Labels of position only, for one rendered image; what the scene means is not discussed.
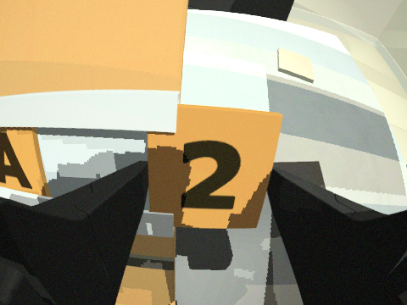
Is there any tan board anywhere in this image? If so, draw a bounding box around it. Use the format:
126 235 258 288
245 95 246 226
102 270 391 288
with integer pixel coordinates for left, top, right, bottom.
0 0 189 305

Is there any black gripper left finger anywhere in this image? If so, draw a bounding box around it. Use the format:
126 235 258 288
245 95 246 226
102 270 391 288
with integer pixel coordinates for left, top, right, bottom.
0 160 148 305

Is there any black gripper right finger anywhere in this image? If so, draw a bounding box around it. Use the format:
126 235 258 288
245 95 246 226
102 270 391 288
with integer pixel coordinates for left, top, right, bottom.
267 167 407 305

